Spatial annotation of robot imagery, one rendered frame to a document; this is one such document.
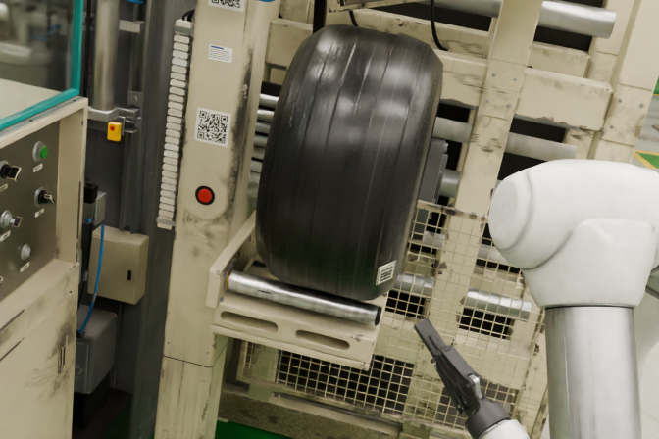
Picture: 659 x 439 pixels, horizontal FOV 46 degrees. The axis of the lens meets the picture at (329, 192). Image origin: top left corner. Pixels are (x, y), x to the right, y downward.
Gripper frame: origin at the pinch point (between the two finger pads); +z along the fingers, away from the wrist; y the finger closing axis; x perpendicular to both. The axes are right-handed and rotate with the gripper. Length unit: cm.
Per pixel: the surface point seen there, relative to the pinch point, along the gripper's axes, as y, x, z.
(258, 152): 29, 0, 79
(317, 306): 16.0, -11.1, 23.5
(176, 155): 0, -26, 63
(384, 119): -26.8, 5.6, 31.4
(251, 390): 113, -16, 54
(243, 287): 15.9, -23.2, 34.7
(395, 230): -11.2, 1.6, 17.7
